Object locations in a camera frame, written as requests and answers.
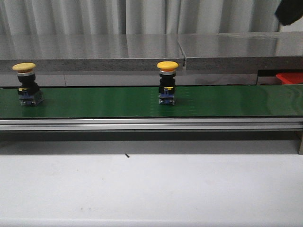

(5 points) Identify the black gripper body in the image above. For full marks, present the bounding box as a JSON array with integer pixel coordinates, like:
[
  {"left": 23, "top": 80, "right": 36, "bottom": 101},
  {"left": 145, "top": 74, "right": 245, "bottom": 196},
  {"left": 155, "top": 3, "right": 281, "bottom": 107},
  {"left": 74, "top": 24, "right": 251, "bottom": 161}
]
[{"left": 275, "top": 0, "right": 303, "bottom": 26}]

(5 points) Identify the yellow push button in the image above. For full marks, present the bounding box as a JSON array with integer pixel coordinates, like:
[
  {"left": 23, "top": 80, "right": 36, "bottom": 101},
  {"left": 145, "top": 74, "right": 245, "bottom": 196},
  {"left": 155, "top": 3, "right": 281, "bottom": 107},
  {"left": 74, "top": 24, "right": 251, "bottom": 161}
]
[
  {"left": 12, "top": 62, "right": 44, "bottom": 106},
  {"left": 157, "top": 61, "right": 178, "bottom": 105}
]

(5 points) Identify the red plastic bin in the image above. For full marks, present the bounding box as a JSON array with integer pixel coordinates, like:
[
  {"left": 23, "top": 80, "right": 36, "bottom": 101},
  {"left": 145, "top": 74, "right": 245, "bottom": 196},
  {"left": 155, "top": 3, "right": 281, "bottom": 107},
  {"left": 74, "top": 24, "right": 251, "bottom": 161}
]
[{"left": 276, "top": 72, "right": 303, "bottom": 85}]

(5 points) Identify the grey stone counter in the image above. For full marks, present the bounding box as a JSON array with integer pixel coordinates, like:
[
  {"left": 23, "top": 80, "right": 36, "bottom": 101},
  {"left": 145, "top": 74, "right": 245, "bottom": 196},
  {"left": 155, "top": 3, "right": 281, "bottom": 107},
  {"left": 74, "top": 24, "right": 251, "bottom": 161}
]
[{"left": 0, "top": 32, "right": 303, "bottom": 87}]

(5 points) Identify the green conveyor belt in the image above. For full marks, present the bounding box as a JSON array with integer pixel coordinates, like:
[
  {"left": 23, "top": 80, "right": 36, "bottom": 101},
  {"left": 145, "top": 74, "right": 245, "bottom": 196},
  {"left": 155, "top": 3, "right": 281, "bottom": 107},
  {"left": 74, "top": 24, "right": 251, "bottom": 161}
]
[{"left": 0, "top": 85, "right": 303, "bottom": 119}]

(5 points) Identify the white pleated curtain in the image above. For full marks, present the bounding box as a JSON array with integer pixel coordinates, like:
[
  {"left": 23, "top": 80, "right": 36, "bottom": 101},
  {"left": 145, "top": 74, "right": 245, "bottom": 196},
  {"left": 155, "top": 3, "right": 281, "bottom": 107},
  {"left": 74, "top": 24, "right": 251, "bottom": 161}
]
[{"left": 0, "top": 0, "right": 279, "bottom": 35}]

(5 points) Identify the aluminium conveyor frame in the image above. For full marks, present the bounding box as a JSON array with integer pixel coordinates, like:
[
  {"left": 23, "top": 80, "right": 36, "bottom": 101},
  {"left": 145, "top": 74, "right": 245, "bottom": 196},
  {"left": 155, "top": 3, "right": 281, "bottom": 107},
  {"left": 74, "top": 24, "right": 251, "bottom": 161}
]
[{"left": 0, "top": 117, "right": 303, "bottom": 142}]

